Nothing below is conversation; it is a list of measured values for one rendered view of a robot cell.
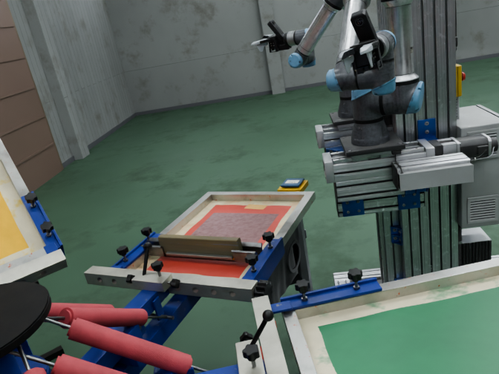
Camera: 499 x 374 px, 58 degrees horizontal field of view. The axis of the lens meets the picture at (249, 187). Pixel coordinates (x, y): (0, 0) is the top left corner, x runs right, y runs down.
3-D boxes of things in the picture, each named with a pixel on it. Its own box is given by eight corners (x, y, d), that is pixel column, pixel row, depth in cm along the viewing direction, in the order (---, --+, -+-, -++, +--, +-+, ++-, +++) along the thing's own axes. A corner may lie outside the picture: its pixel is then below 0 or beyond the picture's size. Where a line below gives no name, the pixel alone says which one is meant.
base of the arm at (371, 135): (385, 133, 189) (384, 109, 186) (393, 142, 175) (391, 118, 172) (349, 138, 191) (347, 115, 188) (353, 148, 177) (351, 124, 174)
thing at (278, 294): (289, 273, 225) (278, 208, 213) (305, 274, 222) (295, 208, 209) (253, 334, 187) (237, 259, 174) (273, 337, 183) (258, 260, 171)
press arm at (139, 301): (155, 292, 155) (151, 279, 153) (169, 293, 153) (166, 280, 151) (124, 324, 141) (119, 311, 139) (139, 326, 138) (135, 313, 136)
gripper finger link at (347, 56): (346, 76, 119) (361, 67, 125) (341, 53, 117) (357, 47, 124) (336, 78, 121) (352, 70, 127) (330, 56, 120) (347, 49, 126)
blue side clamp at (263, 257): (273, 251, 177) (270, 236, 175) (285, 252, 175) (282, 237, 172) (242, 297, 152) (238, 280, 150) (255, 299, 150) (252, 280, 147)
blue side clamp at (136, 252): (157, 245, 201) (153, 231, 198) (166, 245, 199) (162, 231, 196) (113, 283, 176) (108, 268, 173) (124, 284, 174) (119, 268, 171)
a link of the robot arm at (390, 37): (398, 54, 146) (396, 27, 143) (390, 60, 137) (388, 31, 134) (373, 57, 150) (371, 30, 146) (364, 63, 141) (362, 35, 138)
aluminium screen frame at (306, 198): (209, 198, 240) (208, 191, 239) (315, 198, 215) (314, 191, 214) (114, 281, 175) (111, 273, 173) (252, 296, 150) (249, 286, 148)
